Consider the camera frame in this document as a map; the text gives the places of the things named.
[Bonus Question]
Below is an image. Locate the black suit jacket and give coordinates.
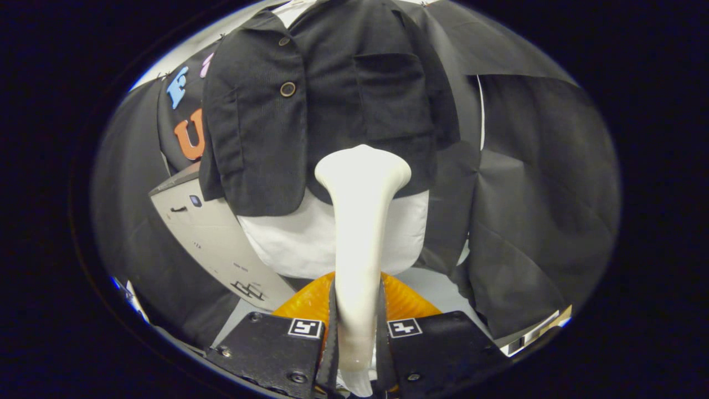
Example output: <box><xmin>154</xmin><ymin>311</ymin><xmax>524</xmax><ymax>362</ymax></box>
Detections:
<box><xmin>198</xmin><ymin>0</ymin><xmax>461</xmax><ymax>217</ymax></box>

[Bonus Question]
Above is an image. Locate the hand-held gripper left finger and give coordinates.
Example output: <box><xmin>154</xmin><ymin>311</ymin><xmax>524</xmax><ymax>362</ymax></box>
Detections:
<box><xmin>206</xmin><ymin>272</ymin><xmax>340</xmax><ymax>398</ymax></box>

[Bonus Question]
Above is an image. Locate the white garment steamer head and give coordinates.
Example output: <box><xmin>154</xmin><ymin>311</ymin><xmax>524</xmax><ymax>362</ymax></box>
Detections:
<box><xmin>314</xmin><ymin>144</ymin><xmax>412</xmax><ymax>397</ymax></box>

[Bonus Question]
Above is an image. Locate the grey cabinet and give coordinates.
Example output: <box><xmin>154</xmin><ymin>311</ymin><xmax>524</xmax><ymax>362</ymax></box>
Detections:
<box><xmin>148</xmin><ymin>163</ymin><xmax>297</xmax><ymax>312</ymax></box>

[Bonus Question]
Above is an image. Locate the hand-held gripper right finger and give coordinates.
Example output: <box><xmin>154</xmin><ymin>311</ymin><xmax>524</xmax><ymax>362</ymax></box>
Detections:
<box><xmin>377</xmin><ymin>272</ymin><xmax>507</xmax><ymax>393</ymax></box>

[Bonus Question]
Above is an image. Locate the black backdrop cloth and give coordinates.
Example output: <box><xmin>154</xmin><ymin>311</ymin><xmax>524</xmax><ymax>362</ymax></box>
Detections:
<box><xmin>91</xmin><ymin>0</ymin><xmax>621</xmax><ymax>350</ymax></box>

